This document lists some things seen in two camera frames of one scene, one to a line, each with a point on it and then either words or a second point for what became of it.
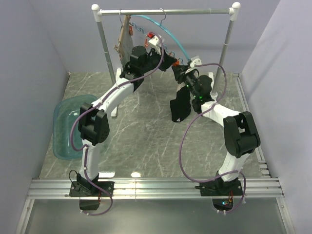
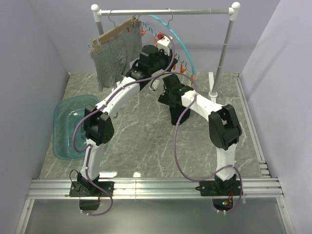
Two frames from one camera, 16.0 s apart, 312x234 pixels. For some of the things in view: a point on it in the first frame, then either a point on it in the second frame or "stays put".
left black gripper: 167,61 stays put
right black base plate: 221,187 stays put
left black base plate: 83,187 stays put
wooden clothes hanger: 118,46 -> 96,42
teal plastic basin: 67,108 stays put
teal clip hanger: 166,29 -> 170,26
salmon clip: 130,31 -> 143,31
